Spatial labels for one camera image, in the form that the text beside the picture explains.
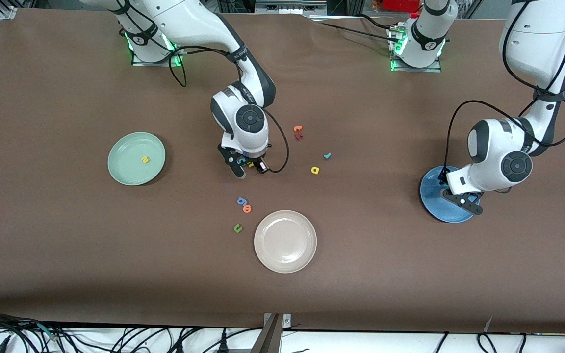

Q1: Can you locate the blue plate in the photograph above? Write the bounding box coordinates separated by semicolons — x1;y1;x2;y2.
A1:
420;166;480;224

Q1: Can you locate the beige plate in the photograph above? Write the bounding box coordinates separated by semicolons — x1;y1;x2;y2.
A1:
254;210;318;274

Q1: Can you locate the green plate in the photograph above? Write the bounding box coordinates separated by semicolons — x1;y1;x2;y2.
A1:
107;132;166;186

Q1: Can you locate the grey metal equipment box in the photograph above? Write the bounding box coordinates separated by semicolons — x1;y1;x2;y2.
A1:
255;0;328;15

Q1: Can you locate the red box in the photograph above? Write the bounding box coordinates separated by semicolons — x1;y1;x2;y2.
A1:
382;0;423;13

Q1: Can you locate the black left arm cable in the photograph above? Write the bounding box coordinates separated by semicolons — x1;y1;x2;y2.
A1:
443;0;565;170

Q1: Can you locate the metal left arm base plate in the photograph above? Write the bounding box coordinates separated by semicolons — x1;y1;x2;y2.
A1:
388;27;442;73

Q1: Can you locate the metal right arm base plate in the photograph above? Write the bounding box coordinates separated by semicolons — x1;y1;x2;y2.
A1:
131;49;185;67

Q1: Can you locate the black cable at arm base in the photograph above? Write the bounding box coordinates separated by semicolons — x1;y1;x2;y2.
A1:
307;15;401;44

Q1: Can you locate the metal table bracket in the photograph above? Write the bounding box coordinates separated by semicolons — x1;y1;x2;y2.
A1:
250;313;292;353

